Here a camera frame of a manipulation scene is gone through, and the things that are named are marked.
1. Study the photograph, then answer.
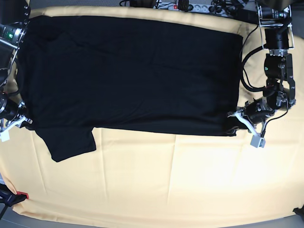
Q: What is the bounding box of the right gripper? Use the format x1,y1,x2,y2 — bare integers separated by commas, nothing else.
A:
0,101,32,133

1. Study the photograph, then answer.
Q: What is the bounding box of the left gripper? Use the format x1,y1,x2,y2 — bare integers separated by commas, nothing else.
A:
224,97,273,136

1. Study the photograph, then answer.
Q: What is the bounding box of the black graphic T-shirt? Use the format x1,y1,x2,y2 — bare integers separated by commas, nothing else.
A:
17,16,243,162

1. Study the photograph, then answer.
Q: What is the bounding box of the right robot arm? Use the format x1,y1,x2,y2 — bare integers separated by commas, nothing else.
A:
0,0,32,142

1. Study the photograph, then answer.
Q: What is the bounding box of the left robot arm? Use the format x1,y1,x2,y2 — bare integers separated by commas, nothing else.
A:
227,0,296,137

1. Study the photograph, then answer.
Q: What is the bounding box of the red black table clamp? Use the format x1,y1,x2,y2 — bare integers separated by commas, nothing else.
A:
0,184,29,207

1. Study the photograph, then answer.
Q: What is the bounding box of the black corner clamp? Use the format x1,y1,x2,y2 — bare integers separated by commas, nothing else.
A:
293,206,304,220

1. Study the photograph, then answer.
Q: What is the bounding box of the yellow table cloth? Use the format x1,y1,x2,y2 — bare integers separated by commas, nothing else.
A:
0,6,304,224

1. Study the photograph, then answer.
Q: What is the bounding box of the white power strip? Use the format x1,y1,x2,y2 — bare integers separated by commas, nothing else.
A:
154,0,227,16

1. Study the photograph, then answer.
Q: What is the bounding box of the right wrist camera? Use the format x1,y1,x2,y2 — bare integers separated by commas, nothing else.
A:
0,131,10,142

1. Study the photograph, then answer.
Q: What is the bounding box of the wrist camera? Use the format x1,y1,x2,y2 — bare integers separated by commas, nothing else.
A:
250,135,266,148
0,131,10,142

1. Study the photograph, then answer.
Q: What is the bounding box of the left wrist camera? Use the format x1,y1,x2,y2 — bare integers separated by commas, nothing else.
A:
250,135,266,148

